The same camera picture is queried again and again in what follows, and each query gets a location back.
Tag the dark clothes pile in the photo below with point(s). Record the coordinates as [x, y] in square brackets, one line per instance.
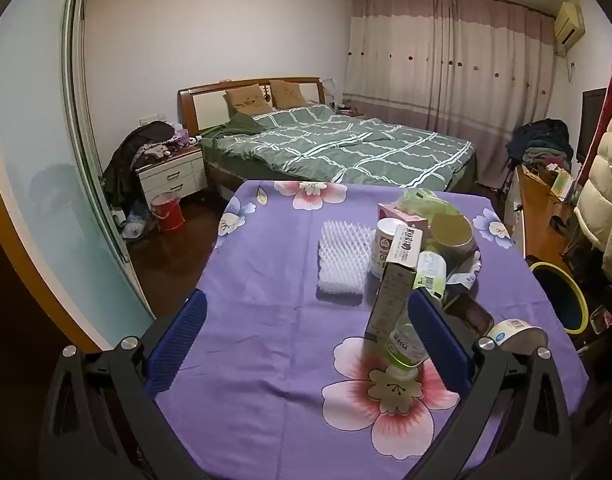
[131, 150]

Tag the black bin yellow rim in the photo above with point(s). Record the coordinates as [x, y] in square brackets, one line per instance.
[555, 295]

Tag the white nightstand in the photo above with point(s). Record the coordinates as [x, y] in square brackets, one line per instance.
[171, 177]

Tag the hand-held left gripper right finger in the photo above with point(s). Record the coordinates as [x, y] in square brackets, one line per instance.
[438, 340]

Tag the white blue printed wrapper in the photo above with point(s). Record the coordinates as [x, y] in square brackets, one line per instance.
[465, 275]

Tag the pink beige curtain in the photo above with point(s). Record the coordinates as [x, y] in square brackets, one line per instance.
[445, 60]

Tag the cream down jacket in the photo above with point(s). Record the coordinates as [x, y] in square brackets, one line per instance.
[603, 185]

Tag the white table lamp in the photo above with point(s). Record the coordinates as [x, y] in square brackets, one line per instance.
[329, 87]

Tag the clear plastic bottle green label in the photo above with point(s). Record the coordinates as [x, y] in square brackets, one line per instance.
[403, 350]

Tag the wooden bed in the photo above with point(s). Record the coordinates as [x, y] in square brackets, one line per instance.
[206, 105]

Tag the green plastic bag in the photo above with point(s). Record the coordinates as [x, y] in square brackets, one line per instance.
[425, 202]

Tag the brown pillow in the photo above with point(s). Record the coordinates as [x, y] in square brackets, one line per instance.
[286, 94]
[248, 100]

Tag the wooden desk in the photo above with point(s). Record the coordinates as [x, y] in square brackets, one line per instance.
[540, 215]

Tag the beige air conditioner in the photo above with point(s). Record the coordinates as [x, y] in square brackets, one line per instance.
[569, 25]

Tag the black television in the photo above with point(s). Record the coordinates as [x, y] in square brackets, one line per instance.
[590, 125]

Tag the round gold tin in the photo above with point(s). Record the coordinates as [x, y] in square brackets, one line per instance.
[450, 235]

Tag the brown bedside table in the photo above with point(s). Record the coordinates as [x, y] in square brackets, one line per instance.
[350, 111]

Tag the white wall outlet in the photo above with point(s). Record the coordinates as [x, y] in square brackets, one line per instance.
[150, 121]

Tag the pink cardboard box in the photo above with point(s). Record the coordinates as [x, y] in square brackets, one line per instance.
[393, 210]

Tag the plastic bags heap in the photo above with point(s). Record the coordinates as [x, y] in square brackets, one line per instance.
[136, 222]

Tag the green plaid duvet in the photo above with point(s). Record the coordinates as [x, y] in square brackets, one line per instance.
[336, 145]

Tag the tall printed carton box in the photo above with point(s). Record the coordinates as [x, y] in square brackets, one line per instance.
[393, 300]

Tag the white foam fruit net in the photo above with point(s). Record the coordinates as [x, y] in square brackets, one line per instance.
[341, 265]

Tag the red bucket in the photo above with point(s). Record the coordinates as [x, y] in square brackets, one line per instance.
[168, 212]

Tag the heap of folded clothes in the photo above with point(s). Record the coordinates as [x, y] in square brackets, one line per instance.
[540, 142]

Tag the green paper box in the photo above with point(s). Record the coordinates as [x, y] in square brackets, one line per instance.
[561, 184]

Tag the white paper cup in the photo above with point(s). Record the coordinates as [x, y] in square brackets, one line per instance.
[383, 247]

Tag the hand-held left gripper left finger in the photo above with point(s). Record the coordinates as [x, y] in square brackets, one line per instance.
[178, 340]

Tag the purple floral tablecloth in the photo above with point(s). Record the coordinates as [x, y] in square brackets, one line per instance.
[266, 270]

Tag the frosted glass sliding door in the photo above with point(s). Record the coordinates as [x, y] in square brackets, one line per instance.
[36, 160]

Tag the dark green garment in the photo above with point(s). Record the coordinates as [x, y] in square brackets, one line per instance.
[238, 125]

